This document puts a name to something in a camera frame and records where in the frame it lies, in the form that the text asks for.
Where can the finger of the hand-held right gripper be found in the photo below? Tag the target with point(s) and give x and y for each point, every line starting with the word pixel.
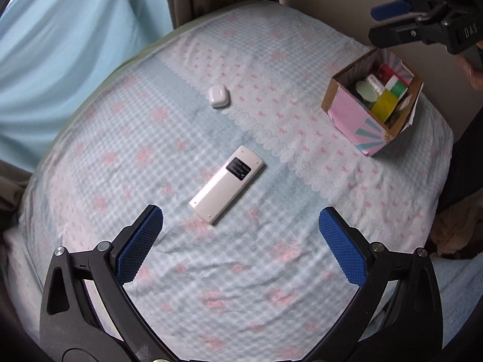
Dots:
pixel 396 34
pixel 390 9

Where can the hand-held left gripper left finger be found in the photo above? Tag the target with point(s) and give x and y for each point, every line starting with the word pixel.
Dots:
pixel 137 247

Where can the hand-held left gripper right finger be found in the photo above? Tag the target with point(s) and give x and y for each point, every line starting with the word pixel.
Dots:
pixel 344 249

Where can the pink and white carton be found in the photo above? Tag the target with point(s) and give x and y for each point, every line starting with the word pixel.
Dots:
pixel 385 73

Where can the white bottle green label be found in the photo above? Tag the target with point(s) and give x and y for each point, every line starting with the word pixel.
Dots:
pixel 398 87

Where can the round tin green lid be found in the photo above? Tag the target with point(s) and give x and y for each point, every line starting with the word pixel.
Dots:
pixel 366 91

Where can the yellow tape roll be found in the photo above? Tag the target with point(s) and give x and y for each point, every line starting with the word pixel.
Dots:
pixel 385 106

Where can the pink cardboard box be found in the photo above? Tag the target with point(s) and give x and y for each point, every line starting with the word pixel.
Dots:
pixel 358 124

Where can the white remote control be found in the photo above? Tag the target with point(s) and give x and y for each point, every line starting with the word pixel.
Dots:
pixel 226 184

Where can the person's right hand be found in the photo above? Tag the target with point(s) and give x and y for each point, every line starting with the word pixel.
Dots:
pixel 473 71

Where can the checked floral bedsheet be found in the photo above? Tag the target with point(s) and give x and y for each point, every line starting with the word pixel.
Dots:
pixel 234 64

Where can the white earbud case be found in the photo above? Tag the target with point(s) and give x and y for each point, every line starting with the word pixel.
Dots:
pixel 216 97

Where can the light blue hanging cloth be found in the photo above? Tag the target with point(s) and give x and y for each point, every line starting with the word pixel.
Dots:
pixel 68 56

